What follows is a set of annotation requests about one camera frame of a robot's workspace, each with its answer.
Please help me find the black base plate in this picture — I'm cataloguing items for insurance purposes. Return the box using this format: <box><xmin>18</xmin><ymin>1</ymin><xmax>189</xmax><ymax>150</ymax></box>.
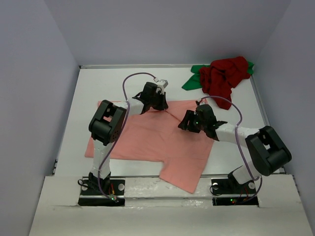
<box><xmin>209</xmin><ymin>178</ymin><xmax>259</xmax><ymax>206</ymax></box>
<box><xmin>77</xmin><ymin>178</ymin><xmax>125</xmax><ymax>207</ymax></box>

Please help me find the pink t shirt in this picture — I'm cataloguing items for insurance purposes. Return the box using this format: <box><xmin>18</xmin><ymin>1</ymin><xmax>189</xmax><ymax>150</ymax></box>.
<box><xmin>84</xmin><ymin>99</ymin><xmax>214</xmax><ymax>194</ymax></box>

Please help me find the red t shirt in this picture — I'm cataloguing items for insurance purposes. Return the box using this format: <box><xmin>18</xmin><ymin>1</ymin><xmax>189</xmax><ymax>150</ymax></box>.
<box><xmin>199</xmin><ymin>57</ymin><xmax>251</xmax><ymax>110</ymax></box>

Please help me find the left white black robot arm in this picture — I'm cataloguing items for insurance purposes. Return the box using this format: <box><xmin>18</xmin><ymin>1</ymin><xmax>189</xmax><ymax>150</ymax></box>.
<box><xmin>89</xmin><ymin>80</ymin><xmax>168</xmax><ymax>195</ymax></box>

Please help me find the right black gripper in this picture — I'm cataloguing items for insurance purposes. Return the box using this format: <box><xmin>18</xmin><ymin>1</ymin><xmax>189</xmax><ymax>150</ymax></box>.
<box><xmin>178</xmin><ymin>109</ymin><xmax>206</xmax><ymax>133</ymax></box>

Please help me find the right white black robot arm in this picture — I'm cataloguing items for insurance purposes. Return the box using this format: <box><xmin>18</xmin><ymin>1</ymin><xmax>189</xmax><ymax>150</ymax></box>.
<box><xmin>178</xmin><ymin>103</ymin><xmax>292</xmax><ymax>193</ymax></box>

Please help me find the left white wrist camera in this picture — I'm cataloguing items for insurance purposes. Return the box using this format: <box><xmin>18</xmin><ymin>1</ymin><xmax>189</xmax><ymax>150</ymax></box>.
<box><xmin>154</xmin><ymin>77</ymin><xmax>168</xmax><ymax>89</ymax></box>

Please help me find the green t shirt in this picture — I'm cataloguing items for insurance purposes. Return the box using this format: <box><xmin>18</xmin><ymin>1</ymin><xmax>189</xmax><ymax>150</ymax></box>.
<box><xmin>181</xmin><ymin>60</ymin><xmax>255</xmax><ymax>91</ymax></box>

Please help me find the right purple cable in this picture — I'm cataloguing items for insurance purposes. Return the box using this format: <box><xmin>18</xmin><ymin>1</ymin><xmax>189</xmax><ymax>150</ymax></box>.
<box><xmin>195</xmin><ymin>95</ymin><xmax>263</xmax><ymax>204</ymax></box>

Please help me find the purple cable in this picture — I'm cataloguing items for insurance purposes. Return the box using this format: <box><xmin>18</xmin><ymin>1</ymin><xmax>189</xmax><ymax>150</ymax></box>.
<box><xmin>97</xmin><ymin>71</ymin><xmax>159</xmax><ymax>197</ymax></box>
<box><xmin>195</xmin><ymin>95</ymin><xmax>263</xmax><ymax>204</ymax></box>

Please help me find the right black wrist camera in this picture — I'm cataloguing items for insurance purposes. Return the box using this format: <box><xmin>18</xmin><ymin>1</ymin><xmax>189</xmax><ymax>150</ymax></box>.
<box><xmin>195</xmin><ymin>104</ymin><xmax>217</xmax><ymax>123</ymax></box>

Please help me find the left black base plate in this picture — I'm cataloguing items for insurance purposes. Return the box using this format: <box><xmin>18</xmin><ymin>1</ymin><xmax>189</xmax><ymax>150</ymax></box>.
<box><xmin>77</xmin><ymin>178</ymin><xmax>125</xmax><ymax>207</ymax></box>

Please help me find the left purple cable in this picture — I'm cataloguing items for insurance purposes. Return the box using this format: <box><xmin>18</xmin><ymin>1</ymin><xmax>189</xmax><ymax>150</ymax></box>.
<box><xmin>97</xmin><ymin>71</ymin><xmax>159</xmax><ymax>197</ymax></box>

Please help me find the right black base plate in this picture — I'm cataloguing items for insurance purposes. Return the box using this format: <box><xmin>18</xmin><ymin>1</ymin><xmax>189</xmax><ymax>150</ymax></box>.
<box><xmin>209</xmin><ymin>178</ymin><xmax>259</xmax><ymax>206</ymax></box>

